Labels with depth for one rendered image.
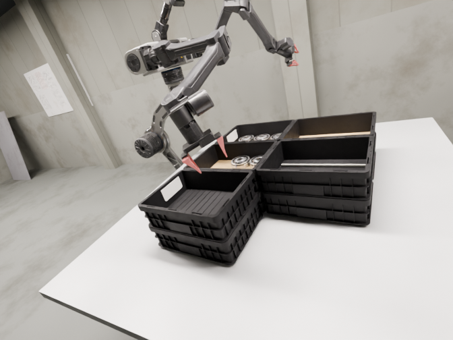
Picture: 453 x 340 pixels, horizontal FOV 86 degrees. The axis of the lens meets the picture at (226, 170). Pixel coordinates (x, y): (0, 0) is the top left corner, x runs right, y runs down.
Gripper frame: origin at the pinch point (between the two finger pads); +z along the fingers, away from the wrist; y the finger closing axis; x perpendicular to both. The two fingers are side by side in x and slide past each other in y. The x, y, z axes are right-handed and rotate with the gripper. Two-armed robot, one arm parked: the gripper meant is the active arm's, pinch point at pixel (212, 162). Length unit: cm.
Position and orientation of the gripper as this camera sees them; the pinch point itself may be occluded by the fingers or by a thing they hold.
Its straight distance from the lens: 77.1
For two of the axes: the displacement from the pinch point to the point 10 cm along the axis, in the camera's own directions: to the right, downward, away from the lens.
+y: 8.5, -5.3, -0.5
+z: 5.1, 7.8, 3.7
